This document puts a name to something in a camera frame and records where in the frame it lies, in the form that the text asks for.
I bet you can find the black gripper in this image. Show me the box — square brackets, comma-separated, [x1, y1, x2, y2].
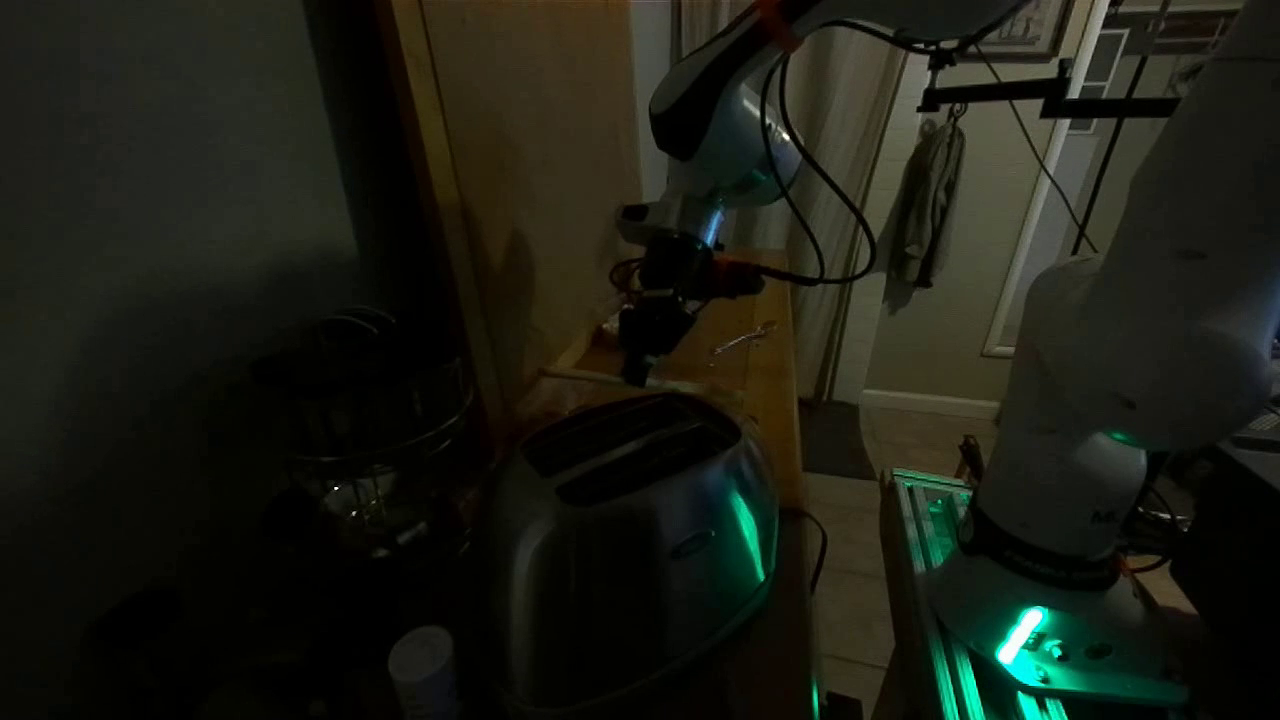
[611, 229, 734, 391]

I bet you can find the wooden spoon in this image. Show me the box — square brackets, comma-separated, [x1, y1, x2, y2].
[530, 363, 713, 400]

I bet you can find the metal spoon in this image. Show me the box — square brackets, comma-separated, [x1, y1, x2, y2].
[713, 320, 775, 360]

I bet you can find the white sponge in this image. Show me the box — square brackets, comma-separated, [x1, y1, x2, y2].
[587, 308, 632, 351]

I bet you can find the stainless steel toaster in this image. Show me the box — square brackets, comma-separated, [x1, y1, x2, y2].
[477, 390, 786, 716]

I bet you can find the wooden back panel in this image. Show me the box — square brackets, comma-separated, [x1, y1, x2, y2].
[382, 0, 657, 443]

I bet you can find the hanging grey cloth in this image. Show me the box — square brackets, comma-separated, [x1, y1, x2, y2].
[871, 119, 971, 315]

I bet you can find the beige curtain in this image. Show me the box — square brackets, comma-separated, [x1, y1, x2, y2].
[671, 0, 913, 256]

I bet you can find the white plastic cup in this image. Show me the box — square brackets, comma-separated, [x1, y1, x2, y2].
[382, 619, 462, 720]

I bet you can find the black mounting bar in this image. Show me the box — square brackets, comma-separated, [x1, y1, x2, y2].
[914, 56, 1099, 128]

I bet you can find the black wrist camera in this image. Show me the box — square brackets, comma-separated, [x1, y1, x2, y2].
[690, 256, 768, 302]

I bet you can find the thin toaster power cable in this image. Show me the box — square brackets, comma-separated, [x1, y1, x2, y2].
[775, 500, 831, 632]

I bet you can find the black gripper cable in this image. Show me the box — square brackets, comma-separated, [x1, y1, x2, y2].
[754, 36, 886, 292]

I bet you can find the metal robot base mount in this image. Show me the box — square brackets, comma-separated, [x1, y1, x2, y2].
[875, 466, 1203, 720]

